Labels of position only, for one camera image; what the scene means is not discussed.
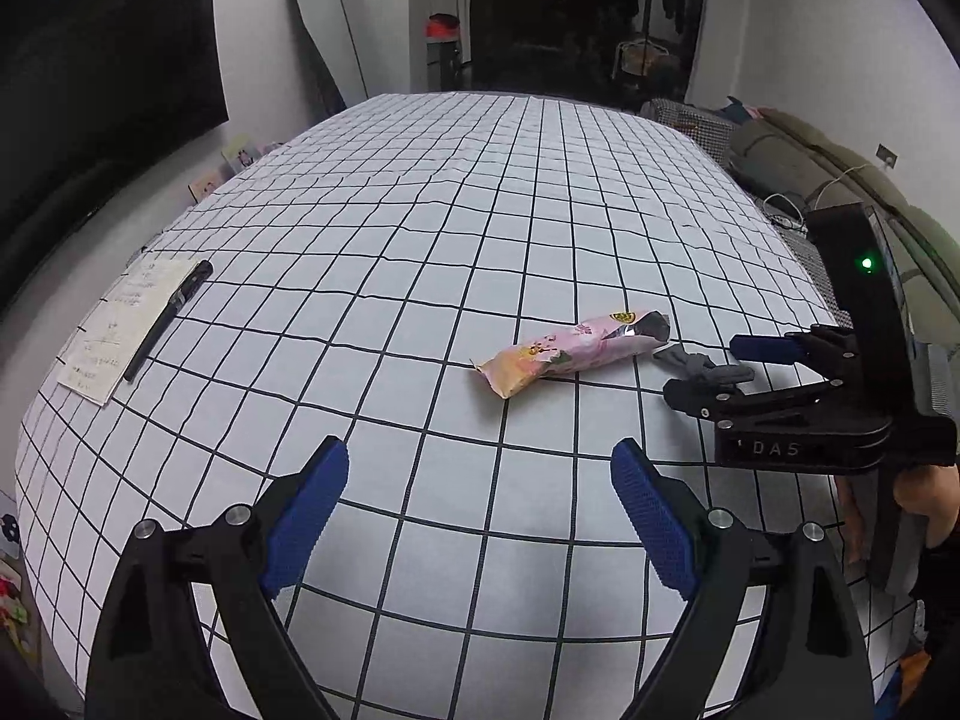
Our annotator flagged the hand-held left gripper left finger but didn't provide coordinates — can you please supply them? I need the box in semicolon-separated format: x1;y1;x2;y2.
85;435;350;720

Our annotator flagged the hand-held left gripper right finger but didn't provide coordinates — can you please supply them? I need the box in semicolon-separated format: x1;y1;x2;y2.
610;437;877;720

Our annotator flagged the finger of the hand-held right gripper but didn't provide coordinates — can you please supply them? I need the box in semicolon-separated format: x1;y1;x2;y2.
729;324;860;376
662;377;891;434

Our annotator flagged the grey wrapper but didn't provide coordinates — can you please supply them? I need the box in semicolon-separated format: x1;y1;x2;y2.
652;343;757;389

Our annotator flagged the pink snack wrapper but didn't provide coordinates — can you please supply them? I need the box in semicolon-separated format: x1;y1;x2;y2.
471;307;672;400

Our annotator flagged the person's right hand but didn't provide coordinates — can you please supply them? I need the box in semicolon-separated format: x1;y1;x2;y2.
835;463;960;567

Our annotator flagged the green sofa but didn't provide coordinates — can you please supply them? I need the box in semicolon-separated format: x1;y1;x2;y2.
727;109;960;346

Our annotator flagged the houndstooth pillow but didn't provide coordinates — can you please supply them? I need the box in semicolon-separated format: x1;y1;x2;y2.
641;97;740;166

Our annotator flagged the black pen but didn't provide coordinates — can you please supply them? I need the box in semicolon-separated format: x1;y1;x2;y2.
122;260;215;383

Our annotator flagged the white grid tablecloth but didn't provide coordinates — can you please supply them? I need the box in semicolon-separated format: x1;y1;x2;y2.
15;90;923;720

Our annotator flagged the white note paper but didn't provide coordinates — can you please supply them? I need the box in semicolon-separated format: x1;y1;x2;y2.
56;255;197;407

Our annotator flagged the dark stool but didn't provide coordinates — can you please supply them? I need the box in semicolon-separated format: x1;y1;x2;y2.
426;37;470;91

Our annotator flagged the large black television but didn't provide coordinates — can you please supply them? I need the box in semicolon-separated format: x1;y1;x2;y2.
0;0;230;301

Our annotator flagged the leaning floor mirror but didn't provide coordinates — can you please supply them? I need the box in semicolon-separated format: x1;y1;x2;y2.
287;0;368;117

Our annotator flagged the white cable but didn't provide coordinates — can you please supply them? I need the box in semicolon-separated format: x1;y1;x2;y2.
765;163;871;227

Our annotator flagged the wire basket stand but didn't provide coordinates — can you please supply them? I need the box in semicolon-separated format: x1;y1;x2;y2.
615;36;680;80

